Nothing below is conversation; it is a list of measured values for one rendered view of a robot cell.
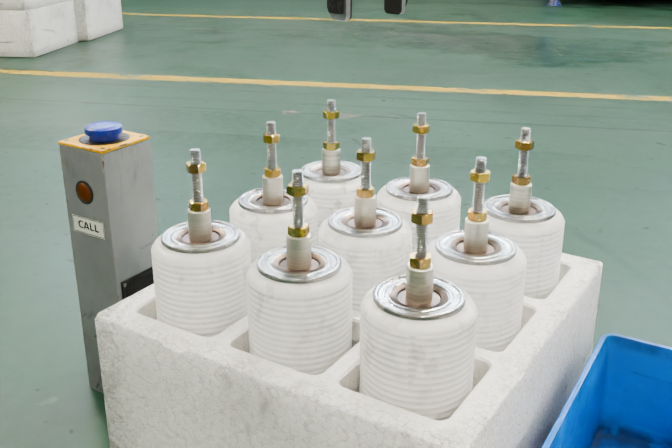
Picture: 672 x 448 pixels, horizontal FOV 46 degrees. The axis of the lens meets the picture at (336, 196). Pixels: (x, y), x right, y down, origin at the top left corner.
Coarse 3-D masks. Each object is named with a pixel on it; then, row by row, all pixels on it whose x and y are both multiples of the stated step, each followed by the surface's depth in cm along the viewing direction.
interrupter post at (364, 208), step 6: (354, 198) 79; (360, 198) 78; (366, 198) 78; (372, 198) 78; (354, 204) 79; (360, 204) 78; (366, 204) 78; (372, 204) 78; (354, 210) 79; (360, 210) 78; (366, 210) 78; (372, 210) 78; (354, 216) 79; (360, 216) 78; (366, 216) 78; (372, 216) 78; (354, 222) 79; (360, 222) 79; (366, 222) 78; (372, 222) 79
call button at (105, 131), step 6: (90, 126) 85; (96, 126) 85; (102, 126) 85; (108, 126) 85; (114, 126) 85; (120, 126) 85; (90, 132) 84; (96, 132) 84; (102, 132) 84; (108, 132) 84; (114, 132) 84; (120, 132) 85; (90, 138) 85; (96, 138) 84; (102, 138) 84; (108, 138) 85; (114, 138) 85
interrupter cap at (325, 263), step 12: (276, 252) 72; (312, 252) 72; (324, 252) 72; (264, 264) 70; (276, 264) 70; (312, 264) 70; (324, 264) 70; (336, 264) 70; (264, 276) 68; (276, 276) 67; (288, 276) 68; (300, 276) 68; (312, 276) 68; (324, 276) 67
